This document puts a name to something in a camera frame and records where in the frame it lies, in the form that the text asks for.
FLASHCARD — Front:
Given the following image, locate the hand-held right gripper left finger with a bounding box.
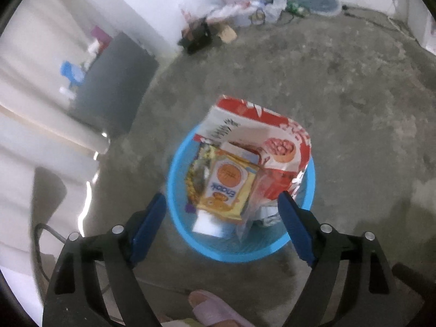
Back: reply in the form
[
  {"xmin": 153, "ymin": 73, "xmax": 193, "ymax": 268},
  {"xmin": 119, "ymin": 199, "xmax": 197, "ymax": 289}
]
[{"xmin": 41, "ymin": 192, "xmax": 167, "ymax": 327}]

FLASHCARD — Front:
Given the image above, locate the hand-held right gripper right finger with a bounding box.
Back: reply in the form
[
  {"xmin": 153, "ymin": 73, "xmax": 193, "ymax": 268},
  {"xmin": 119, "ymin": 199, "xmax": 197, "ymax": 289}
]
[{"xmin": 277, "ymin": 191, "xmax": 426, "ymax": 327}]

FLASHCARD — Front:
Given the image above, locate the blue plastic bin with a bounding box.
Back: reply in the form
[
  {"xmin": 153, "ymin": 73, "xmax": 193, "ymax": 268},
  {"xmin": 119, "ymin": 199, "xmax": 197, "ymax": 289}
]
[{"xmin": 166, "ymin": 123, "xmax": 316, "ymax": 264}]

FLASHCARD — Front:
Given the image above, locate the red and white snack bag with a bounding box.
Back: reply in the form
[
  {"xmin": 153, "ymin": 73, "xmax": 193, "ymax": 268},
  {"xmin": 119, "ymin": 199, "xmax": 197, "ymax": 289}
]
[{"xmin": 193, "ymin": 95, "xmax": 312, "ymax": 212}]

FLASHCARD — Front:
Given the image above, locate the clear plastic bag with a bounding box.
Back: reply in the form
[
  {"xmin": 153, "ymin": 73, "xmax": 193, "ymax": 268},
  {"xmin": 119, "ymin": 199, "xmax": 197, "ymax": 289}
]
[{"xmin": 235, "ymin": 170, "xmax": 283, "ymax": 242}]

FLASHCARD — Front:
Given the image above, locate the yellow green printed packet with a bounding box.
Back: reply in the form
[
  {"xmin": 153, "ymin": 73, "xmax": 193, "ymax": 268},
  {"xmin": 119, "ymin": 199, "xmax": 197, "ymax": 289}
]
[{"xmin": 186, "ymin": 143, "xmax": 219, "ymax": 205}]

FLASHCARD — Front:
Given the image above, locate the yellow snack packet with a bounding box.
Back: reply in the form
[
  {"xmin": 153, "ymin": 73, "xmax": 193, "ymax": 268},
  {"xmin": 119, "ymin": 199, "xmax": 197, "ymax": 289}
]
[{"xmin": 192, "ymin": 152, "xmax": 261, "ymax": 222}]

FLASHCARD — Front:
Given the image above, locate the pink slipper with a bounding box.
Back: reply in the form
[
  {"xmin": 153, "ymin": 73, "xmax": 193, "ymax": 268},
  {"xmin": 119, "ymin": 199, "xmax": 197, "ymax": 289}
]
[{"xmin": 188, "ymin": 290, "xmax": 256, "ymax": 327}]

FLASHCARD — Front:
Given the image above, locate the white curtain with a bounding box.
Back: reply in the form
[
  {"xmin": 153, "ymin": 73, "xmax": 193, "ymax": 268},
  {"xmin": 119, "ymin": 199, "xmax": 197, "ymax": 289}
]
[{"xmin": 0, "ymin": 0, "xmax": 111, "ymax": 314}]

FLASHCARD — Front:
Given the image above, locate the grey cabinet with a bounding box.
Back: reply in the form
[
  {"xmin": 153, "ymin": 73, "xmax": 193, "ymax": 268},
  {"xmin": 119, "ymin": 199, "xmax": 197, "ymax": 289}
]
[{"xmin": 70, "ymin": 31, "xmax": 160, "ymax": 138}]

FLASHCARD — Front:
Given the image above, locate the blue bottle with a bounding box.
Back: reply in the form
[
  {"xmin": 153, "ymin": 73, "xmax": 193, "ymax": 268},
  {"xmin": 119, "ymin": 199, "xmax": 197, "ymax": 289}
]
[{"xmin": 60, "ymin": 60, "xmax": 86, "ymax": 86}]

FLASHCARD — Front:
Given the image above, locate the black bag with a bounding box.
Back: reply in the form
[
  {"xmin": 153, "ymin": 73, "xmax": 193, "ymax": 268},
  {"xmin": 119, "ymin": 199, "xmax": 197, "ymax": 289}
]
[{"xmin": 178, "ymin": 17, "xmax": 213, "ymax": 55}]

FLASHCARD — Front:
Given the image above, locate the purple box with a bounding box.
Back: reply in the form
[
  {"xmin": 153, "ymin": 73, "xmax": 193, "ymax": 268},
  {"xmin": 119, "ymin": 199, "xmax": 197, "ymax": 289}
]
[{"xmin": 90, "ymin": 25, "xmax": 113, "ymax": 46}]

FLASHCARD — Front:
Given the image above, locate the cardboard piece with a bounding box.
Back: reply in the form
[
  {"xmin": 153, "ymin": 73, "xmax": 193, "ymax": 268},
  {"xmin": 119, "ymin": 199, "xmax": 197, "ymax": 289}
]
[{"xmin": 218, "ymin": 24, "xmax": 237, "ymax": 43}]

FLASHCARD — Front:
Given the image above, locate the pile of white plastic bags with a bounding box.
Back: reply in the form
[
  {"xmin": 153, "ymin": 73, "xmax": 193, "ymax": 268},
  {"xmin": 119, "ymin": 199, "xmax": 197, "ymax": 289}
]
[{"xmin": 206, "ymin": 0, "xmax": 288, "ymax": 28}]

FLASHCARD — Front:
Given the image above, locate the black floor cable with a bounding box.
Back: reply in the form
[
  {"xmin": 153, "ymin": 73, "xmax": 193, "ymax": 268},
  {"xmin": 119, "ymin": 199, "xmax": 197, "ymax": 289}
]
[{"xmin": 342, "ymin": 5, "xmax": 419, "ymax": 41}]

